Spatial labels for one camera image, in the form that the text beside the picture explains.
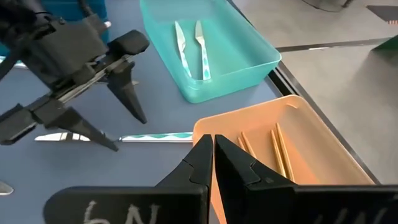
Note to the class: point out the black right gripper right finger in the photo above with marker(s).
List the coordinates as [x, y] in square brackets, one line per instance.
[245, 186]

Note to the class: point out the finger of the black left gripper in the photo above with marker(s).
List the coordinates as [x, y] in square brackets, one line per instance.
[127, 93]
[81, 124]

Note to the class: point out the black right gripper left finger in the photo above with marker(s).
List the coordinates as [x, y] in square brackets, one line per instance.
[199, 168]

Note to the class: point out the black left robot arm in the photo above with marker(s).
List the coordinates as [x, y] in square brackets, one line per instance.
[18, 18]

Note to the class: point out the orange plastic bin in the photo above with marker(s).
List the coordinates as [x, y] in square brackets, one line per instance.
[311, 140]

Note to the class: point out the teal plastic bin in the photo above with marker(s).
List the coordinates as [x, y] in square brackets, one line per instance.
[242, 46]

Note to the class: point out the black striped floor mat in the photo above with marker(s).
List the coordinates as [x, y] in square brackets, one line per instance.
[385, 12]

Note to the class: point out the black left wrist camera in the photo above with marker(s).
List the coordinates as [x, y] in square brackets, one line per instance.
[129, 42]

